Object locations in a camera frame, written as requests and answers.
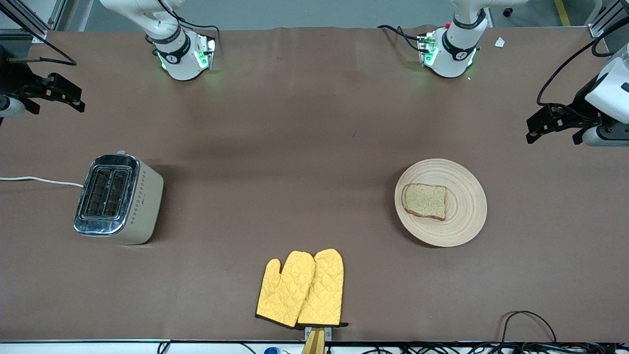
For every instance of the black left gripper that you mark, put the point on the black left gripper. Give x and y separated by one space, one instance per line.
581 106

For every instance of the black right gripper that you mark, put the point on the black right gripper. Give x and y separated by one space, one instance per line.
14 78

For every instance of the round wooden plate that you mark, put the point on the round wooden plate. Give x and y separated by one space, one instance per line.
467 206

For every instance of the slice of bread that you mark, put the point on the slice of bread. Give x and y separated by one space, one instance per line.
425 200

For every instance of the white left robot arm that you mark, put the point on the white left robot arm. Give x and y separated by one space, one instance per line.
454 49

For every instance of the chrome and cream toaster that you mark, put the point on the chrome and cream toaster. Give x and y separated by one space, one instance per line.
142 206

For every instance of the small white paper scrap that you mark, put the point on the small white paper scrap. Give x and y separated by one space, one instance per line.
500 42

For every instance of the black caster wheel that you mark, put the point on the black caster wheel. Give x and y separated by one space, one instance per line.
507 12

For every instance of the green lit base connector box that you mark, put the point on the green lit base connector box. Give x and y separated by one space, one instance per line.
427 49
205 54

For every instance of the brown table mat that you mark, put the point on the brown table mat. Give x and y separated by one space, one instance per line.
314 123

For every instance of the yellow quilted oven mitt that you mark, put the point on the yellow quilted oven mitt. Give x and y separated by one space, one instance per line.
285 290
324 290

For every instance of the wooden stick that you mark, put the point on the wooden stick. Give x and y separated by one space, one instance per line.
314 345

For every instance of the blue cap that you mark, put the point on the blue cap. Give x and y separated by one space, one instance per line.
271 351

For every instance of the aluminium frame profile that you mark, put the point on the aluminium frame profile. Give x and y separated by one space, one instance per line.
602 24
29 34

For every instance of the small metal bracket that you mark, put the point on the small metal bracket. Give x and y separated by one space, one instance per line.
328 333

